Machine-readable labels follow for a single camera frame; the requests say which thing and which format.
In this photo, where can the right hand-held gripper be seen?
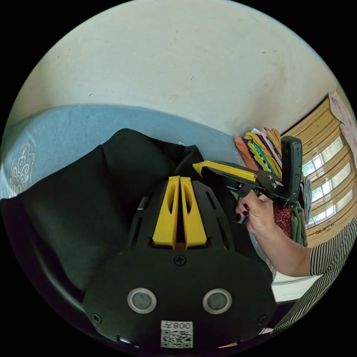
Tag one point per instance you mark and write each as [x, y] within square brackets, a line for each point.
[252, 182]

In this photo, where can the pile of clothes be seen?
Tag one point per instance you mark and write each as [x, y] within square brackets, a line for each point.
[262, 150]

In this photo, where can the person's right forearm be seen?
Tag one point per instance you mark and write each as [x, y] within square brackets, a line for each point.
[287, 251]

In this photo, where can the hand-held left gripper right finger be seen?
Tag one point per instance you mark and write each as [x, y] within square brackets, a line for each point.
[195, 226]

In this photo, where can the person's right hand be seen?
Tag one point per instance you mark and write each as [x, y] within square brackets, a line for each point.
[258, 213]

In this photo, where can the black long-sleeve jacket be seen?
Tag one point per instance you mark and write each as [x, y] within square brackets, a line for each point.
[83, 195]

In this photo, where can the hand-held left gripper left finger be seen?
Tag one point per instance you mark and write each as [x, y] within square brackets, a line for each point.
[164, 223]

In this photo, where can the window with wooden frame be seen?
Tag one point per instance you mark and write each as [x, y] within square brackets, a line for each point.
[323, 167]

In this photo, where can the white curtain with pink print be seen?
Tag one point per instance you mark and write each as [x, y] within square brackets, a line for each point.
[347, 125]

